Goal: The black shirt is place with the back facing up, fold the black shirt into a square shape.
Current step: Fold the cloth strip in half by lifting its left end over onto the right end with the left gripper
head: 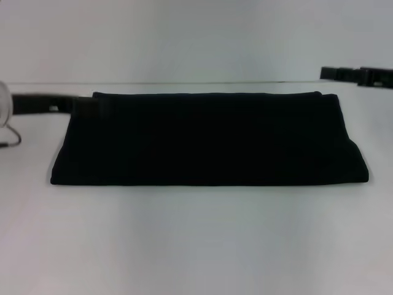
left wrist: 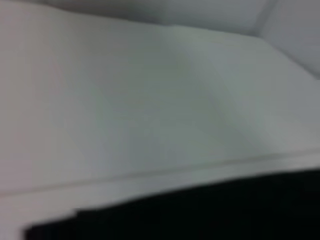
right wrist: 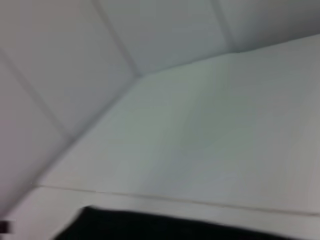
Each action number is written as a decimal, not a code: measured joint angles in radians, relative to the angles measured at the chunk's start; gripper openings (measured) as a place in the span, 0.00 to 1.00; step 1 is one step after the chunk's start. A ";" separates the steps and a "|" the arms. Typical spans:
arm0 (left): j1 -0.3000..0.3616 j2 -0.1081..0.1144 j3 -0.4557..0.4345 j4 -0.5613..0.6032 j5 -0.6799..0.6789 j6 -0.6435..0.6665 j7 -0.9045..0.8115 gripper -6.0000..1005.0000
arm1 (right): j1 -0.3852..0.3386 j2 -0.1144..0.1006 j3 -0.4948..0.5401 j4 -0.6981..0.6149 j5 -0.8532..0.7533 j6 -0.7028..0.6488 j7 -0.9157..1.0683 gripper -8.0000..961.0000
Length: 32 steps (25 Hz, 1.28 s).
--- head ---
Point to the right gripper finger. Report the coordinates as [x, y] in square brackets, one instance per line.
[377, 77]
[337, 73]

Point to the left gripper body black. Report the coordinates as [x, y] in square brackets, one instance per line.
[33, 104]

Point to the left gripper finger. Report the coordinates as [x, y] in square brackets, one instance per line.
[89, 107]

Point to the black shirt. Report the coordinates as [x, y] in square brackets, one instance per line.
[122, 147]

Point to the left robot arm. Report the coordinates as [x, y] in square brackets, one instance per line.
[4, 98]

